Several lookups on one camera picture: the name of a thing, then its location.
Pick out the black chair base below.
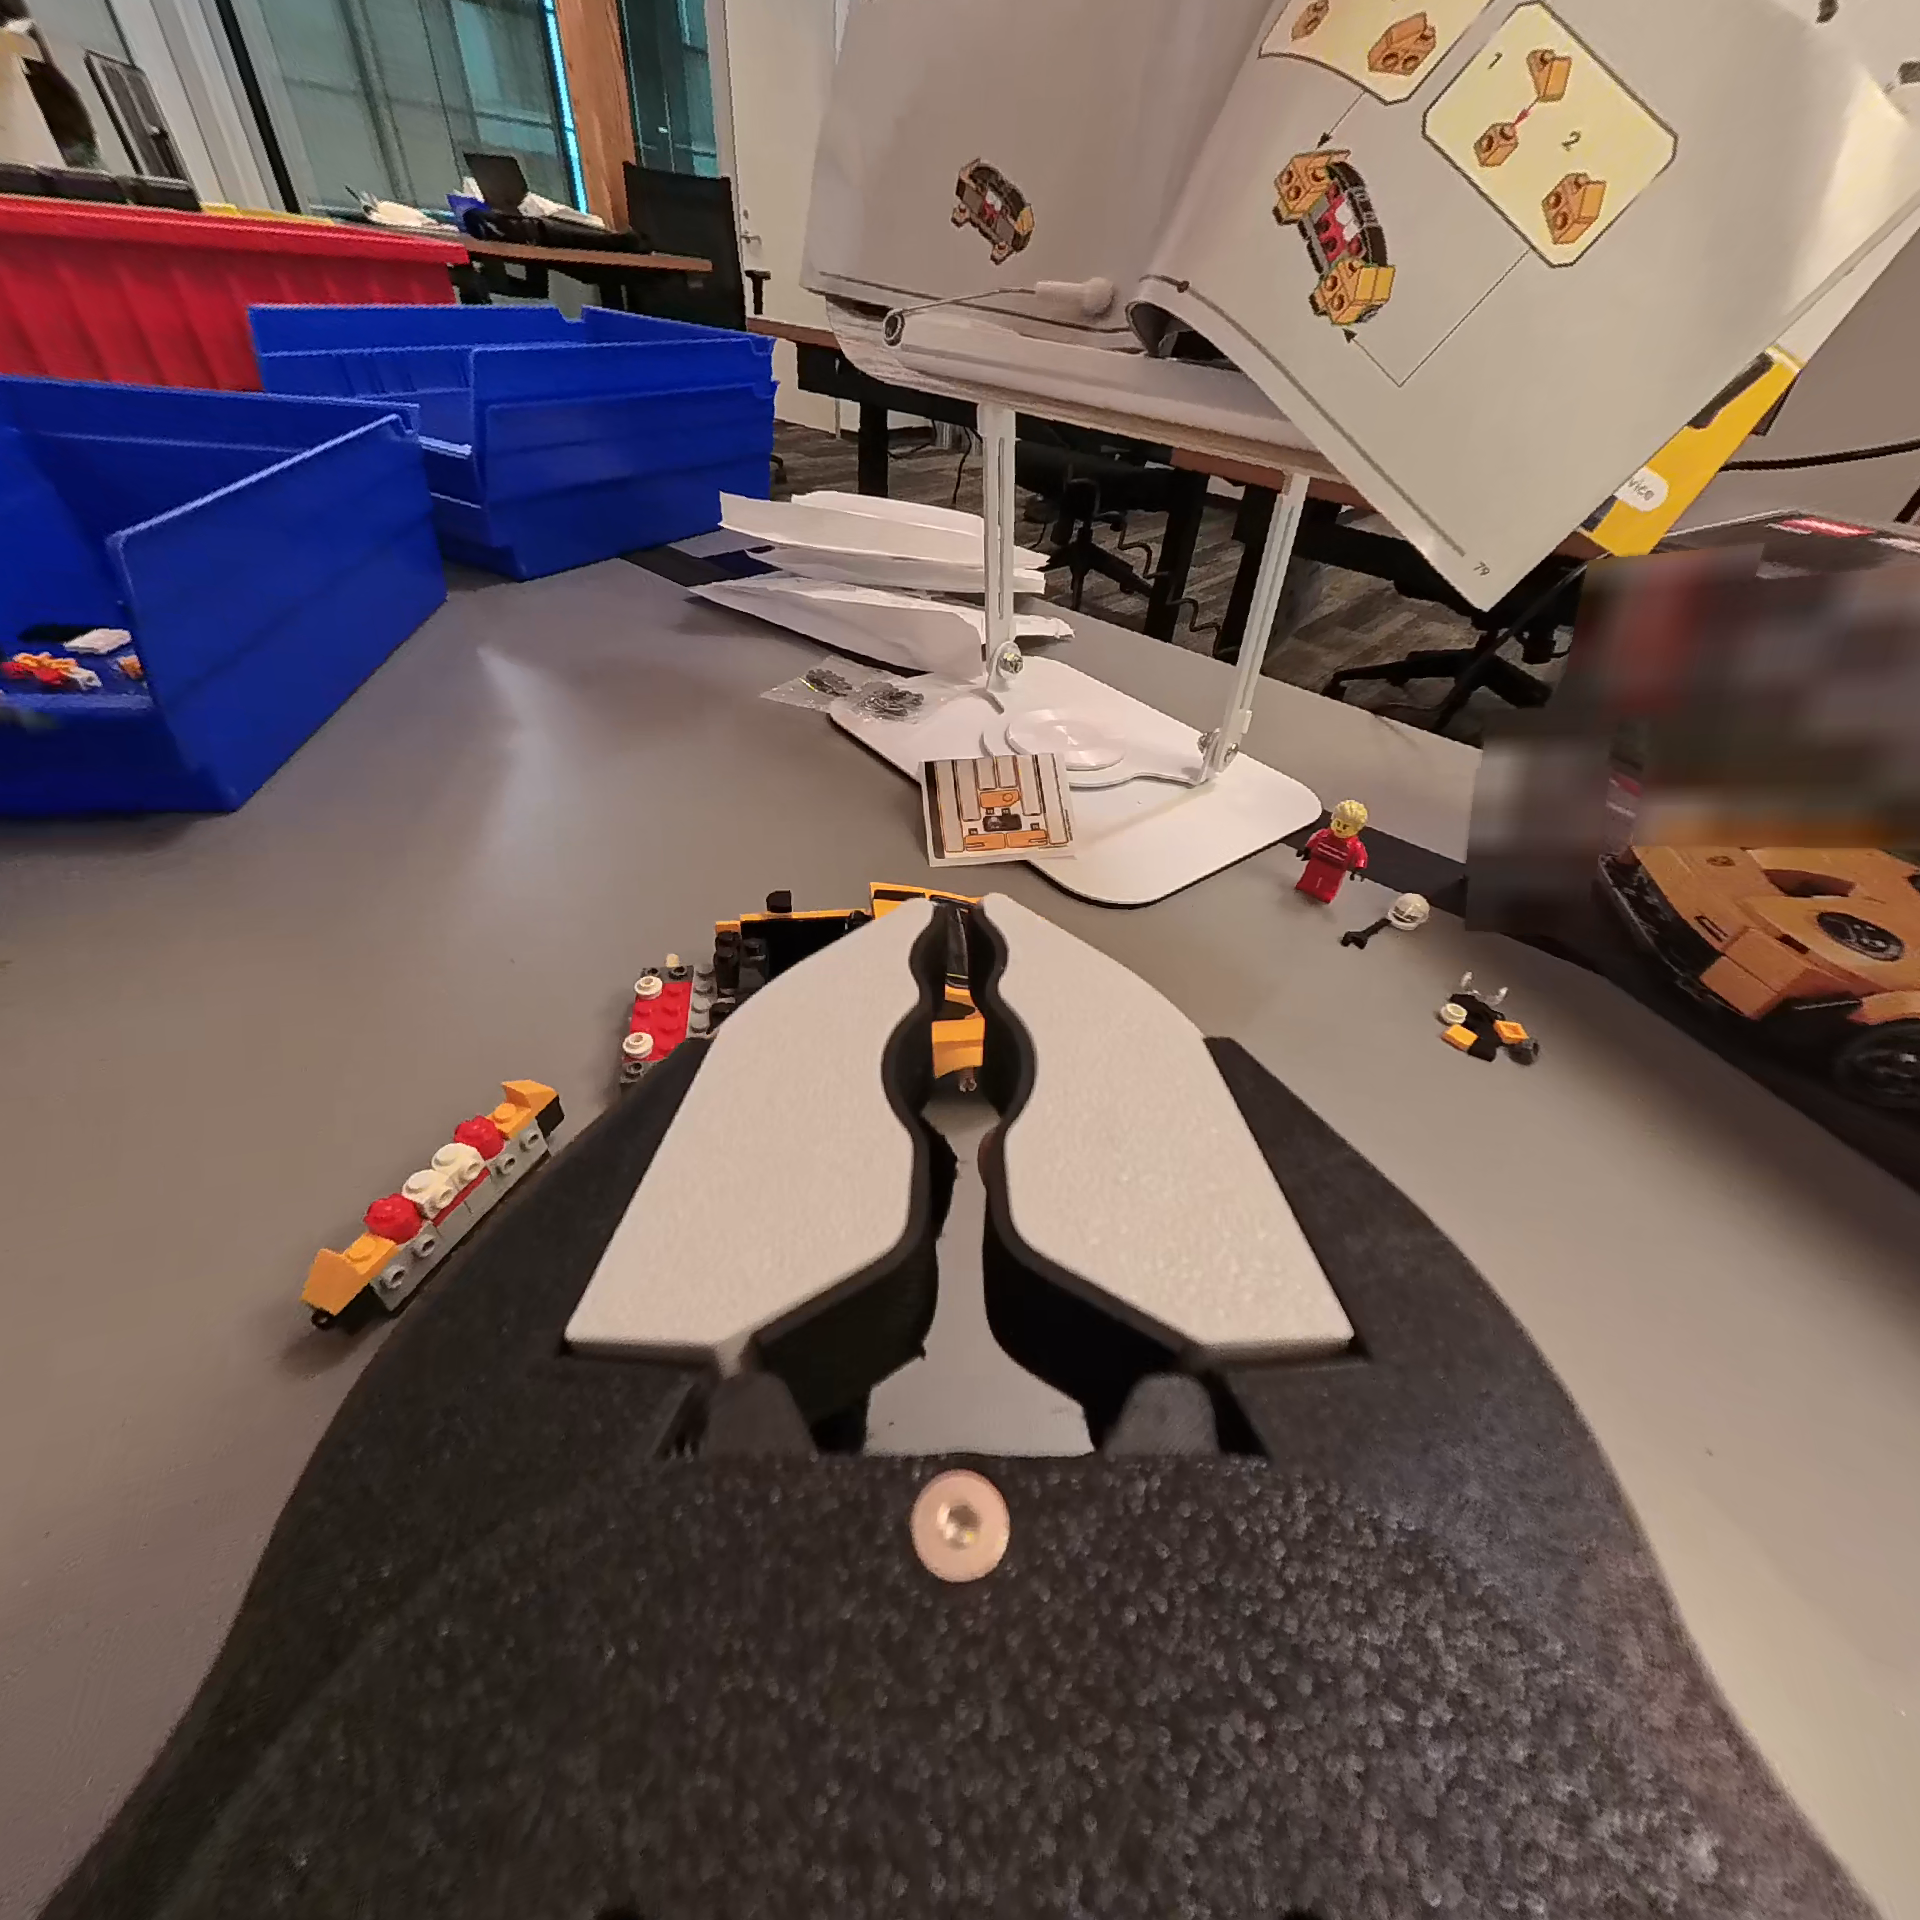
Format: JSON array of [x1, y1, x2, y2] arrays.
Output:
[[1328, 590, 1567, 739], [1036, 456, 1190, 610]]

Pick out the red white orange lego strip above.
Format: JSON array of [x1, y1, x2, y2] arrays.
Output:
[[301, 1080, 567, 1330]]

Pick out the lego instruction booklet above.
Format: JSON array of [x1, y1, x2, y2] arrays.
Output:
[[799, 0, 1920, 615]]

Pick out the red plastic bin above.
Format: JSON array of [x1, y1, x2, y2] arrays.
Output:
[[0, 194, 467, 394]]

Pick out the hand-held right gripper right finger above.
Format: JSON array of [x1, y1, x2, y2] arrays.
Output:
[[973, 895, 1358, 1392]]

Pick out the white book stand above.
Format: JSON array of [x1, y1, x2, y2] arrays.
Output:
[[818, 270, 1358, 910]]

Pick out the orange lego car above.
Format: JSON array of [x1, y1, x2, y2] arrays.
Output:
[[619, 883, 996, 1089]]

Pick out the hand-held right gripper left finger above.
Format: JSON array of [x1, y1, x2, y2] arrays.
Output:
[[564, 897, 962, 1390]]

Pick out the small orange black lego assembly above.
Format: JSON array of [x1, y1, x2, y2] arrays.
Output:
[[1439, 975, 1543, 1067]]

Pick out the red lego minifigure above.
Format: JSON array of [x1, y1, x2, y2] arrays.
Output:
[[1294, 798, 1372, 906]]

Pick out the yellow box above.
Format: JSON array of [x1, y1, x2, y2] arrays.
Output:
[[1582, 347, 1802, 560]]

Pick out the lego set box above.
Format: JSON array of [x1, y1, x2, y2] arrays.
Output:
[[1591, 510, 1920, 1190]]

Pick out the lego sticker sheet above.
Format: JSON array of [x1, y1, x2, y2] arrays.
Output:
[[918, 750, 1080, 870]]

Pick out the black cable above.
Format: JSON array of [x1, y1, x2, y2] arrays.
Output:
[[1687, 435, 1920, 480]]

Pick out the background wooden desk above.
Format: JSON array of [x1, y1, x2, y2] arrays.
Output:
[[450, 225, 714, 312]]

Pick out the white paper bag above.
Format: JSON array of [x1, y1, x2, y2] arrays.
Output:
[[718, 491, 1053, 597], [689, 577, 1073, 676]]

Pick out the loose small lego pieces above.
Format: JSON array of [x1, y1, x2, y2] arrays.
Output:
[[0, 627, 146, 695]]

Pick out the blue bin with lego pieces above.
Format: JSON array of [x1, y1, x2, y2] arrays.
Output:
[[0, 375, 448, 820]]

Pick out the long wooden edge table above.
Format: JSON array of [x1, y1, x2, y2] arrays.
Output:
[[747, 314, 1593, 663]]

